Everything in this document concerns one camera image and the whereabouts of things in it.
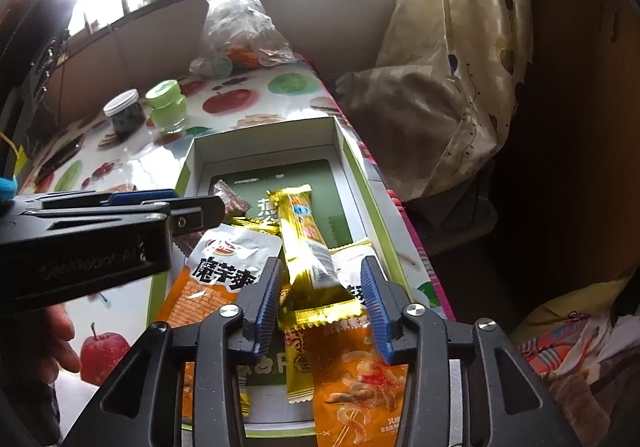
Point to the dark wooden wardrobe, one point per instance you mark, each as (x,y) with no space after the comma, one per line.
(575,102)

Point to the glass jar with green lid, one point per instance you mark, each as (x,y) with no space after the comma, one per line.
(165,102)

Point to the white nougat candy packet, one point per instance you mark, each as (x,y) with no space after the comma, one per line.
(231,201)

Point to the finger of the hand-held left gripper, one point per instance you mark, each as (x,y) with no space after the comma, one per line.
(200,209)
(145,196)

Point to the person's left hand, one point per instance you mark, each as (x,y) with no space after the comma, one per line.
(62,337)

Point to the yellow object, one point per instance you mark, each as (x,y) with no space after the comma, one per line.
(19,162)

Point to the dark red snack packet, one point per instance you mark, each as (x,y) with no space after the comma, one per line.
(186,241)

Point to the fruit print tablecloth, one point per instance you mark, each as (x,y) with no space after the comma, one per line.
(260,92)

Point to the clear plastic bag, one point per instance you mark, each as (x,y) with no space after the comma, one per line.
(235,22)

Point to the blue fuzzy object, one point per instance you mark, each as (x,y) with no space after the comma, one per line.
(7,188)

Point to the gold snack bar packet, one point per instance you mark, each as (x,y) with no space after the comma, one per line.
(300,372)
(245,399)
(250,223)
(310,257)

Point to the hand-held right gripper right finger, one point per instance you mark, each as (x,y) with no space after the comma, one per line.
(377,312)

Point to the cream patterned curtain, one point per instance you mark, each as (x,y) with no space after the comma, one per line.
(440,77)

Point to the dark jar with white lid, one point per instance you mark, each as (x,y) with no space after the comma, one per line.
(125,114)

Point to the orange konjac snack packet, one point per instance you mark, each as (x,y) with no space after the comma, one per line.
(225,252)
(350,392)

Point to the black phone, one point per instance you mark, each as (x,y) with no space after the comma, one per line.
(60,157)

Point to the yellow cloth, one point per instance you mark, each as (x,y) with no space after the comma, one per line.
(565,312)

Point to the plaid cloth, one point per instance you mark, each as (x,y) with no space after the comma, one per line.
(545,357)

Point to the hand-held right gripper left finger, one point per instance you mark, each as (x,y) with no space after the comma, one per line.
(265,312)

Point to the green and white cardboard box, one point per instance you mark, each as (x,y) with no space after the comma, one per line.
(260,147)

